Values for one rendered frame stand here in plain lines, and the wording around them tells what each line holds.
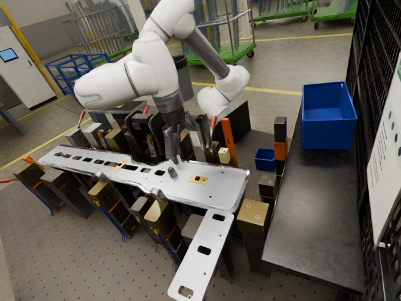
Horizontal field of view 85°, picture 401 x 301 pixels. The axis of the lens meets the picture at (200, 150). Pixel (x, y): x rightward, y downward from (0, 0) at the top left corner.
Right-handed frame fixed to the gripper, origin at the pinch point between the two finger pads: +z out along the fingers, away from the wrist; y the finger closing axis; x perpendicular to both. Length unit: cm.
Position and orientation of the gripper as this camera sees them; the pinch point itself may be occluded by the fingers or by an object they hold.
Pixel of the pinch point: (188, 154)
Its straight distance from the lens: 82.7
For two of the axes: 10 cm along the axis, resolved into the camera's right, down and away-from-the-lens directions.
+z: 2.5, 7.7, 5.9
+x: 8.7, 0.9, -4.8
